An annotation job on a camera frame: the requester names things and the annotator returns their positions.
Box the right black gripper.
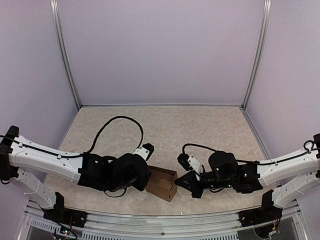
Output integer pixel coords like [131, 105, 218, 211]
[174, 170, 235, 199]

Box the brown cardboard box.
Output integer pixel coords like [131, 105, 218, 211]
[145, 166, 178, 203]

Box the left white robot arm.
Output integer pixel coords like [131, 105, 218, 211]
[0, 126, 155, 223]

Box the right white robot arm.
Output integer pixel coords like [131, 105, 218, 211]
[174, 134, 320, 222]

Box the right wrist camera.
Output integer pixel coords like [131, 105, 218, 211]
[177, 153, 204, 178]

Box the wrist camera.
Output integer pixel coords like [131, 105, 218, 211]
[132, 143, 155, 162]
[177, 153, 204, 178]

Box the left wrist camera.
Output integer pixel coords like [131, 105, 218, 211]
[132, 143, 155, 162]

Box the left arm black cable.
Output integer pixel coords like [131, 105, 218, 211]
[86, 115, 145, 198]

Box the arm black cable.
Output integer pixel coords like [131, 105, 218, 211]
[181, 143, 258, 166]
[86, 115, 145, 198]

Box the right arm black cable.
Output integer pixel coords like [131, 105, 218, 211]
[181, 143, 258, 166]

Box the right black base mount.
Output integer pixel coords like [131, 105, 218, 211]
[238, 190, 283, 227]

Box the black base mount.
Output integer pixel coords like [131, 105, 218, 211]
[238, 190, 283, 227]
[41, 192, 88, 228]

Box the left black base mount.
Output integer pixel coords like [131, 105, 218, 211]
[41, 192, 88, 228]

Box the back aluminium floor rail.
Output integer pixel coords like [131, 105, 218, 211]
[81, 103, 242, 108]

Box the front aluminium frame rail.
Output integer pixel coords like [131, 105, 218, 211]
[14, 200, 310, 240]

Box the right aluminium corner post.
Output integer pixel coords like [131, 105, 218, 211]
[241, 0, 272, 112]

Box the aluminium corner post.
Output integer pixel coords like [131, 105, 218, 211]
[50, 0, 82, 111]
[241, 0, 272, 112]

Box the left aluminium corner post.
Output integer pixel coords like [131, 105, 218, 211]
[50, 0, 82, 111]

